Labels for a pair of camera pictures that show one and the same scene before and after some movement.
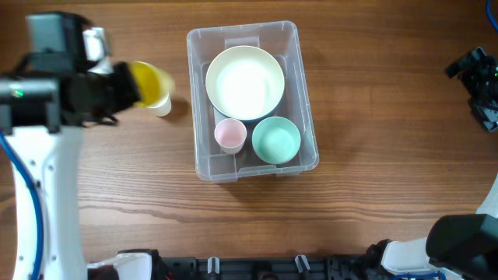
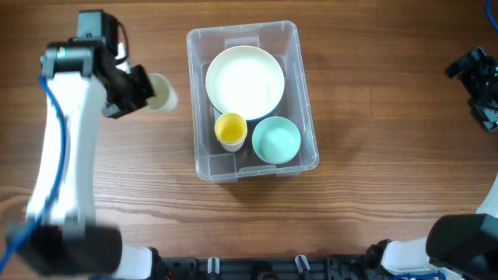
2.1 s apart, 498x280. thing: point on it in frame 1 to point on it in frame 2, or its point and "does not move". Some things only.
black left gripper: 126,91 does not move
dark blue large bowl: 220,116 does not move
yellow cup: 154,86 to 231,128
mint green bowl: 276,140 does not move
